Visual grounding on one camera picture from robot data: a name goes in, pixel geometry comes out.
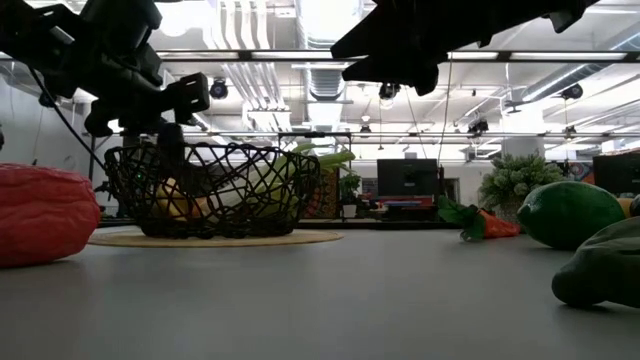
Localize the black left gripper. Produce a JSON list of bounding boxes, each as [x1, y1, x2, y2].
[[64, 0, 211, 139]]

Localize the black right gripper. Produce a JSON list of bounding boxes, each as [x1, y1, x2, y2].
[[329, 0, 601, 96]]

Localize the orange papaya half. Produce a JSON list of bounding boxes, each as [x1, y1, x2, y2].
[[152, 177, 211, 221]]

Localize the orange carrot with green leaves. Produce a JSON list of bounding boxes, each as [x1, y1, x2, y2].
[[437, 194, 522, 242]]

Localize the bright green lime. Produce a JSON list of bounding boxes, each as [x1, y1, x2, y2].
[[516, 180, 626, 251]]

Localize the dark green pepper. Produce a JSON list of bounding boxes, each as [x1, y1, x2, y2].
[[551, 215, 640, 310]]

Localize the black computer monitor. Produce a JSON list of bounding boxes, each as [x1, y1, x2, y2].
[[376, 158, 442, 197], [592, 152, 640, 197]]

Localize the small potted green plant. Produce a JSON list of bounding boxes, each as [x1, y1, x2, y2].
[[338, 173, 362, 219]]

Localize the red bell pepper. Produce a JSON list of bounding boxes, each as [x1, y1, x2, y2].
[[0, 162, 101, 269]]

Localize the green broccoli cluster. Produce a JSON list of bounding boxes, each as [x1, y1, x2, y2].
[[478, 153, 566, 224]]

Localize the round wooden board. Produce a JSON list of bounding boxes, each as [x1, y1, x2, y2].
[[87, 228, 345, 249]]

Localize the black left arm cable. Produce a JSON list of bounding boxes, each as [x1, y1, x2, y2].
[[27, 64, 109, 171]]

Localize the black wire basket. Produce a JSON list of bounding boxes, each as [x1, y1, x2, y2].
[[103, 142, 321, 240]]

